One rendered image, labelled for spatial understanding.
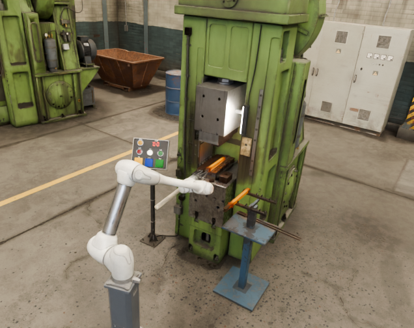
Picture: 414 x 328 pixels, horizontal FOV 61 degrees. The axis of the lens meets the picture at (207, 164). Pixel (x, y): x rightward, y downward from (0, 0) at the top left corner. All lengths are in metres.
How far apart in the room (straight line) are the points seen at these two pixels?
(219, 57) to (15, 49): 4.78
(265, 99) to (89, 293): 2.29
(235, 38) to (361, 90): 5.30
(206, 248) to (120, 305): 1.23
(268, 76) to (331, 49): 5.21
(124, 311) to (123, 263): 0.42
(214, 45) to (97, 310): 2.44
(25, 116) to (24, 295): 4.41
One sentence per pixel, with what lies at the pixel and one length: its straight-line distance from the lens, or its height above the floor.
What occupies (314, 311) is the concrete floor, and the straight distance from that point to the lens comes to 3.50.
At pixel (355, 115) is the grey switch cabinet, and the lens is 8.13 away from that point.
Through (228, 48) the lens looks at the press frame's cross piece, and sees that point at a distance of 3.02.
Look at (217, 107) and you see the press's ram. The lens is 2.99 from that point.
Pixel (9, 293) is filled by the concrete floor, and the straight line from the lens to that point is 3.70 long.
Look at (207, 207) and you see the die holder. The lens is 3.35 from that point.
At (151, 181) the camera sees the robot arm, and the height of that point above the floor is 1.28.
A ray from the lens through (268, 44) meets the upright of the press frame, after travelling 2.89.
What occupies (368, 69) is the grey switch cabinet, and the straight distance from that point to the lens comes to 7.93.
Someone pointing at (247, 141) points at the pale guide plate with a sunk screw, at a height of 1.33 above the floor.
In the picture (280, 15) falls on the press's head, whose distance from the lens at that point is 2.79.
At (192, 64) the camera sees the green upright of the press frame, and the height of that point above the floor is 1.90.
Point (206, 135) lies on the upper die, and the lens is 3.12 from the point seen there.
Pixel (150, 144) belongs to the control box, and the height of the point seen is 1.16.
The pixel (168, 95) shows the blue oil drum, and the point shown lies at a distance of 7.77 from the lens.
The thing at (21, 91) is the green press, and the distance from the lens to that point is 7.35.
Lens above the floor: 2.47
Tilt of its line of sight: 26 degrees down
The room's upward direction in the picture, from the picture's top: 4 degrees clockwise
